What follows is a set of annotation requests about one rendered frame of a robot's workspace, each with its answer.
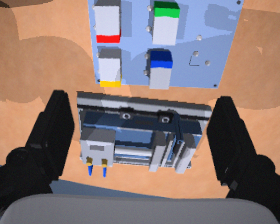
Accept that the grey block with green end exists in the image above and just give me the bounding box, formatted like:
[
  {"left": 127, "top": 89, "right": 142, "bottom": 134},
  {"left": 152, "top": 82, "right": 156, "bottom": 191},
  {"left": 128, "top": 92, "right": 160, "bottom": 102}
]
[{"left": 152, "top": 1, "right": 180, "bottom": 45}]

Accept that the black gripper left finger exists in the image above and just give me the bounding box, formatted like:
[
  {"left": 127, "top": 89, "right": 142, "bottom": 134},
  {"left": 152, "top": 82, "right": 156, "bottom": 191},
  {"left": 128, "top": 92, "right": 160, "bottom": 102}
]
[{"left": 0, "top": 90, "right": 75, "bottom": 217}]

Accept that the white block with blue end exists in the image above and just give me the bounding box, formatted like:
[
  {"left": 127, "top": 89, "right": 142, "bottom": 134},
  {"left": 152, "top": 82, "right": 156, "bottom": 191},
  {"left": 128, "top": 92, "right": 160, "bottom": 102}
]
[{"left": 149, "top": 51, "right": 173, "bottom": 89}]

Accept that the grey rectangular block with red end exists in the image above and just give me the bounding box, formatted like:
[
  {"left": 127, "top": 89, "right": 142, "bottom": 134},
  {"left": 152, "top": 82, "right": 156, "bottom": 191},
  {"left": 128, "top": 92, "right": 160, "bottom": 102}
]
[{"left": 94, "top": 0, "right": 121, "bottom": 43}]

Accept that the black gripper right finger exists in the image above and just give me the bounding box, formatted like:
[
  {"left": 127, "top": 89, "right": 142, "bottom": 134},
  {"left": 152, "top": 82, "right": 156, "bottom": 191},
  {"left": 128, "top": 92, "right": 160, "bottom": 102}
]
[{"left": 206, "top": 96, "right": 280, "bottom": 224}]

